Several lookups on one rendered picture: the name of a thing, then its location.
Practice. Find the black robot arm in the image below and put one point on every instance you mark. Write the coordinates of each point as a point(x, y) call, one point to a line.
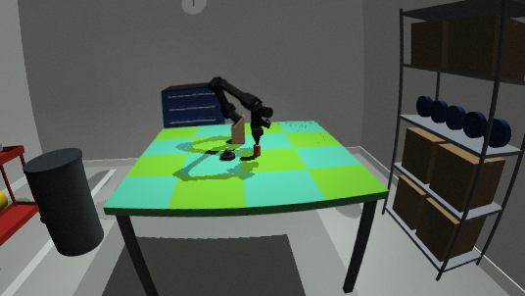
point(248, 101)

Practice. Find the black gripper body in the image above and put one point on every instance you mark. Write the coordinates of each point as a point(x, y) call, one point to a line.
point(256, 129)

